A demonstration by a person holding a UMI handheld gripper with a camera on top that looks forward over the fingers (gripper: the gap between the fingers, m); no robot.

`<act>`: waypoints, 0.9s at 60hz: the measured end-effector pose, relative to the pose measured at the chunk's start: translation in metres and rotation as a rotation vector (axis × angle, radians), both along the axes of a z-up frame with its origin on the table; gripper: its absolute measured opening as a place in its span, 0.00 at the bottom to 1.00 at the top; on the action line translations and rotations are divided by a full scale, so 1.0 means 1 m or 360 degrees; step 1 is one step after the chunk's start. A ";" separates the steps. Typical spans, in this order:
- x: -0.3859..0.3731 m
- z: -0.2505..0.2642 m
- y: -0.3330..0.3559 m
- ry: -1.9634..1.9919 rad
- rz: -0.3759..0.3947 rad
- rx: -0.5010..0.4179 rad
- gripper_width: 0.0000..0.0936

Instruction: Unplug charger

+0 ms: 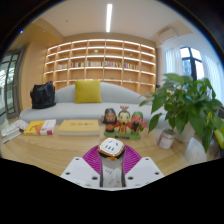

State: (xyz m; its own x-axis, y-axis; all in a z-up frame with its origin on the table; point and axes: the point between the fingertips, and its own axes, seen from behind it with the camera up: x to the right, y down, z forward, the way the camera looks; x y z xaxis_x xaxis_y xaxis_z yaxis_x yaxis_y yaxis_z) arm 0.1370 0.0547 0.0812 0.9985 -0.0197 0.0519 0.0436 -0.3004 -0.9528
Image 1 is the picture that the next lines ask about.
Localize white sheer curtain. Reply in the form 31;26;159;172
201;53;224;101
164;47;184;76

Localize green potted plant white pot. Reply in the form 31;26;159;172
139;72;224;154

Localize grey sofa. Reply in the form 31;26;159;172
18;81;168;126

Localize flat yellow book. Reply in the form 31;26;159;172
57;119;101;137

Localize small white can red label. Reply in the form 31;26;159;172
157;128;177;150

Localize wooden shelf unit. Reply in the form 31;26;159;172
43;38;157;97

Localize white charger with gold rim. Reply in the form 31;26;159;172
97;137;127;188

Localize black-framed window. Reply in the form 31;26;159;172
179;46;205;81

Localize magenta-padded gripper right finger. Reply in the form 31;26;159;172
123;144;165;189

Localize white air conditioner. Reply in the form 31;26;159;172
159;27;179;43

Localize three-figure cartoon figurine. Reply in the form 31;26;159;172
99;105;148;141

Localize glass door with dark frame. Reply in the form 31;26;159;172
0;46;27;121

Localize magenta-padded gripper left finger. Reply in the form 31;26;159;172
60;144;102;189

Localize long ceiling light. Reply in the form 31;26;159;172
105;3;113;33

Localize yellow cushion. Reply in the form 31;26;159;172
74;79;103;104

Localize black bag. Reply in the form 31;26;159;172
29;80;57;110

